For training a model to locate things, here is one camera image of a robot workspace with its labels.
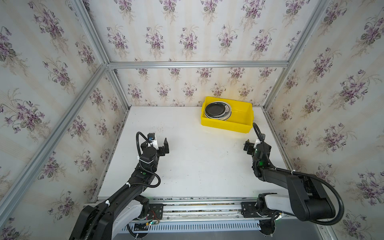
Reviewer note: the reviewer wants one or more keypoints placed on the aluminium frame back crossbar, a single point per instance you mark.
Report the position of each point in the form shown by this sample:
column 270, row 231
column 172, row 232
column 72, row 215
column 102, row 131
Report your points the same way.
column 197, row 64

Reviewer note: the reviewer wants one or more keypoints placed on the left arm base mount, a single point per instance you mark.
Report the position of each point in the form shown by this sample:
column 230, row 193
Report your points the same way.
column 150, row 216

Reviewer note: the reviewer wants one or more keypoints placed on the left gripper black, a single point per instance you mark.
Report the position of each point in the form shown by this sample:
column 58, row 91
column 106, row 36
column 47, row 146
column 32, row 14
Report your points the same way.
column 162, row 148

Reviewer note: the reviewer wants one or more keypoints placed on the yellow plastic bin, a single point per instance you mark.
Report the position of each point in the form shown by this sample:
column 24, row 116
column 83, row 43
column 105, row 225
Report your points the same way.
column 240, row 119

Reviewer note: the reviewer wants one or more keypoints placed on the aluminium frame post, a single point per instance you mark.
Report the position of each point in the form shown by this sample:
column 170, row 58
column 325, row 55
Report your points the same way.
column 306, row 34
column 46, row 62

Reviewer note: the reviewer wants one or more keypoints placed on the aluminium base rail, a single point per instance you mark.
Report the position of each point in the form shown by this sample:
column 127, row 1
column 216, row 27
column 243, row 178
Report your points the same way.
column 203, row 216

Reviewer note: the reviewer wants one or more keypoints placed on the cream plate bear drawing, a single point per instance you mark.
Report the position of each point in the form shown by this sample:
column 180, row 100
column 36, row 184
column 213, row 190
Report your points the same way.
column 221, row 118

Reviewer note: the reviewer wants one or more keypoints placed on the aluminium frame post left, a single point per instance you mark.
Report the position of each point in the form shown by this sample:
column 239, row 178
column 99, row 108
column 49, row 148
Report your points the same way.
column 46, row 62

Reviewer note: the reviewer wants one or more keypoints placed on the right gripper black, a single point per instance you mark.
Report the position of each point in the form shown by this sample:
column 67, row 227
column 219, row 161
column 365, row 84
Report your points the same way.
column 250, row 147

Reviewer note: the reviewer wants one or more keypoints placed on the white plate green text rim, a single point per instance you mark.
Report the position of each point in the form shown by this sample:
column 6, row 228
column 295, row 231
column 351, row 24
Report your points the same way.
column 229, row 113

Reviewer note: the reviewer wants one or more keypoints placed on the black round plate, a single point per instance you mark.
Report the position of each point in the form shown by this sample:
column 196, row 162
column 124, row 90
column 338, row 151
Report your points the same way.
column 217, row 109

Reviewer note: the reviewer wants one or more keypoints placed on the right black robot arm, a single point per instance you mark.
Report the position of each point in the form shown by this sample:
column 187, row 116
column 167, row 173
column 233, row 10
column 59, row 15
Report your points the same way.
column 309, row 197

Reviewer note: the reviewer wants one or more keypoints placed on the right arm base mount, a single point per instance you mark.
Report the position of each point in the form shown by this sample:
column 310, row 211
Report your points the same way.
column 255, row 210

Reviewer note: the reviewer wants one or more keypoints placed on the aluminium frame post right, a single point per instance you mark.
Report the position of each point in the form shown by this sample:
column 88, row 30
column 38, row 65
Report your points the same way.
column 306, row 34

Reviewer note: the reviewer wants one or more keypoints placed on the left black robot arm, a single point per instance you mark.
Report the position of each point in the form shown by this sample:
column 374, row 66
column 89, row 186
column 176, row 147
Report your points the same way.
column 105, row 220

